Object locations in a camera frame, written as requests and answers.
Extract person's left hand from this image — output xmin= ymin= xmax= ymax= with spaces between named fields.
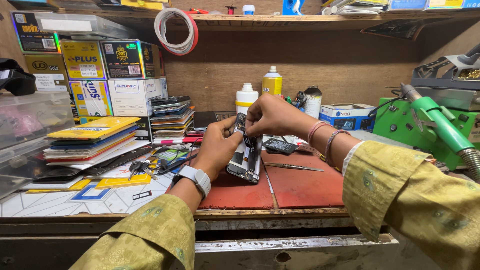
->
xmin=192 ymin=116 xmax=245 ymax=183

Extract person's right hand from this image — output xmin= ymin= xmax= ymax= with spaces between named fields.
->
xmin=245 ymin=93 xmax=314 ymax=142

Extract black smartphone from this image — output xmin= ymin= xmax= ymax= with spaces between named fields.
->
xmin=193 ymin=110 xmax=218 ymax=132
xmin=226 ymin=112 xmax=263 ymax=185

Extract white plastic bottle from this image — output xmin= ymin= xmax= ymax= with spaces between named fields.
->
xmin=235 ymin=83 xmax=260 ymax=115

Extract black phone battery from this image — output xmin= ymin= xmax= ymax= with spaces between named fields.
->
xmin=262 ymin=138 xmax=300 ymax=155

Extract yellow spray can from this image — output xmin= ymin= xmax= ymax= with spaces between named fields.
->
xmin=262 ymin=66 xmax=283 ymax=97

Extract bunch of hand tools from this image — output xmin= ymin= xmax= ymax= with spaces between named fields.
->
xmin=284 ymin=91 xmax=308 ymax=112

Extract steel tweezers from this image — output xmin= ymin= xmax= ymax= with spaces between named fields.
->
xmin=263 ymin=162 xmax=325 ymax=173

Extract pink bangle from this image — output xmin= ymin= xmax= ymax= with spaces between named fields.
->
xmin=307 ymin=121 xmax=333 ymax=147

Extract grey capped white can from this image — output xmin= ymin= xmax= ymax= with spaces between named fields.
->
xmin=303 ymin=85 xmax=323 ymax=119

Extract red work mat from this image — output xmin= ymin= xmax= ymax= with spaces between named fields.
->
xmin=165 ymin=151 xmax=275 ymax=211
xmin=261 ymin=149 xmax=346 ymax=209

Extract stack of used phones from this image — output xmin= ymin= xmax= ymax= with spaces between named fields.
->
xmin=149 ymin=95 xmax=204 ymax=145

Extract green printed packet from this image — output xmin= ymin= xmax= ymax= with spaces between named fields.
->
xmin=151 ymin=148 xmax=191 ymax=166

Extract blue and white carton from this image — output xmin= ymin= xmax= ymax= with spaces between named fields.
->
xmin=319 ymin=103 xmax=377 ymax=132

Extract small black carton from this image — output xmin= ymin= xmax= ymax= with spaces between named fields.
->
xmin=133 ymin=116 xmax=153 ymax=143

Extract wooden shelf with goods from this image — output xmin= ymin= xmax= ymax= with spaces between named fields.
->
xmin=7 ymin=0 xmax=480 ymax=32

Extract bunch of keys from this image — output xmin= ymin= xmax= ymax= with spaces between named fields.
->
xmin=127 ymin=160 xmax=159 ymax=181

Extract worn wooden drawer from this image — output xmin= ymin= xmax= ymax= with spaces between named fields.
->
xmin=0 ymin=234 xmax=400 ymax=270

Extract black ruler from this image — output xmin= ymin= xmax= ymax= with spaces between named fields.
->
xmin=85 ymin=145 xmax=159 ymax=177

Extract black carton with crown print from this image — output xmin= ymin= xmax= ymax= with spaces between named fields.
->
xmin=10 ymin=11 xmax=62 ymax=55
xmin=100 ymin=40 xmax=163 ymax=80

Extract flat yellow packet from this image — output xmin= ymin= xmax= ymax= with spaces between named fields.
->
xmin=95 ymin=172 xmax=153 ymax=190

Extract green hot air station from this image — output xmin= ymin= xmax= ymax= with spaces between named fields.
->
xmin=373 ymin=97 xmax=480 ymax=172

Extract yellow and blue carton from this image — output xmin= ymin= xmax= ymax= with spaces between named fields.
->
xmin=69 ymin=80 xmax=114 ymax=117

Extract stack of flat screen packets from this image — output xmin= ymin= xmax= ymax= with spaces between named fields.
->
xmin=42 ymin=116 xmax=152 ymax=168

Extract green hot air gun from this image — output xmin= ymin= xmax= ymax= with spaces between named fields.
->
xmin=399 ymin=83 xmax=480 ymax=181

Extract grey metal tool stand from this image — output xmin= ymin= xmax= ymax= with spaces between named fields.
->
xmin=410 ymin=52 xmax=480 ymax=112

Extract clear plastic lidded box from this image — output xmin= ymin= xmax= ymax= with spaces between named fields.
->
xmin=35 ymin=13 xmax=127 ymax=41

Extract black phone screen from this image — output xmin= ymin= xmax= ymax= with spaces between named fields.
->
xmin=32 ymin=166 xmax=82 ymax=184

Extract tan carton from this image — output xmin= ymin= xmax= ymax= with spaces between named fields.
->
xmin=24 ymin=54 xmax=71 ymax=93

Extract clear plastic storage bins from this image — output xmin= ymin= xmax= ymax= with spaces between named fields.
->
xmin=0 ymin=91 xmax=76 ymax=200

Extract black pouch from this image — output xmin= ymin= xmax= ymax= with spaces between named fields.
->
xmin=0 ymin=58 xmax=37 ymax=97

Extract white strap smartwatch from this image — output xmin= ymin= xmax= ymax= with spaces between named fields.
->
xmin=170 ymin=165 xmax=212 ymax=200

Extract beaded bracelet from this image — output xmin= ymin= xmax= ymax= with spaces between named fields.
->
xmin=325 ymin=129 xmax=352 ymax=166

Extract black cable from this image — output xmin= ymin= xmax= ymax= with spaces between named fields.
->
xmin=157 ymin=138 xmax=200 ymax=176

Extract white and red cable coil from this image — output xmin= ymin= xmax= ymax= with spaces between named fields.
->
xmin=154 ymin=8 xmax=200 ymax=56

